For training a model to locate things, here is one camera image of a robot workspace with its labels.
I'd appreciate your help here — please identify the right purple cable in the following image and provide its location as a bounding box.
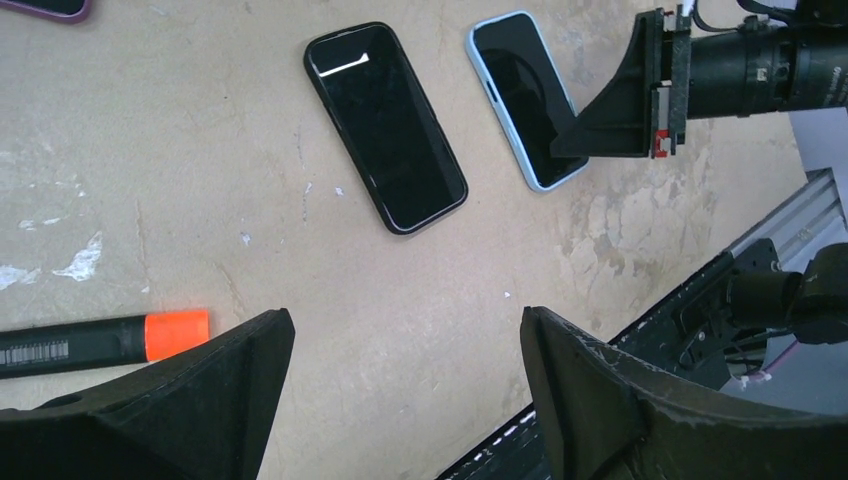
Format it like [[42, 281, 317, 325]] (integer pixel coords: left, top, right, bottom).
[[735, 341, 803, 389]]

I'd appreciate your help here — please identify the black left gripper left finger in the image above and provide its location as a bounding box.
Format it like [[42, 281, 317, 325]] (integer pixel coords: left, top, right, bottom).
[[1, 309, 295, 479]]

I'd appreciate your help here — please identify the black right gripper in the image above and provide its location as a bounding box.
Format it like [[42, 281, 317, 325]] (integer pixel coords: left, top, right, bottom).
[[549, 6, 795, 158]]

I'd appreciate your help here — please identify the light blue phone case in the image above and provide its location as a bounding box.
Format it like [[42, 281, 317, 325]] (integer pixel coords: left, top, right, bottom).
[[464, 9, 591, 194]]

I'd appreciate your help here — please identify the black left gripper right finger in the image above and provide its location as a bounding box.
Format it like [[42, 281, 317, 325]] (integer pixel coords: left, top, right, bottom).
[[520, 307, 847, 479]]

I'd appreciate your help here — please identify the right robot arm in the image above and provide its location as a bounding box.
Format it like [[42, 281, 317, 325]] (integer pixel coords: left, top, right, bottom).
[[550, 1, 847, 346]]

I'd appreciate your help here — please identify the black orange highlighter marker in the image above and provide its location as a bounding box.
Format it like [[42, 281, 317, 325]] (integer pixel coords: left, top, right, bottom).
[[1, 310, 210, 379]]

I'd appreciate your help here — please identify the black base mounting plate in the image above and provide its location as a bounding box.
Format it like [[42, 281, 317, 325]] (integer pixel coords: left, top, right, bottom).
[[438, 238, 779, 479]]

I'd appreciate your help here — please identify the aluminium frame rail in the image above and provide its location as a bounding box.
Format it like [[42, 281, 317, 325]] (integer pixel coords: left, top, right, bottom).
[[728, 168, 847, 271]]

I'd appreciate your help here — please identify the black phone silver frame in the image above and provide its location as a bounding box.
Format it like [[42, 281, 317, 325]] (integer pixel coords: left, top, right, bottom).
[[303, 21, 469, 235]]

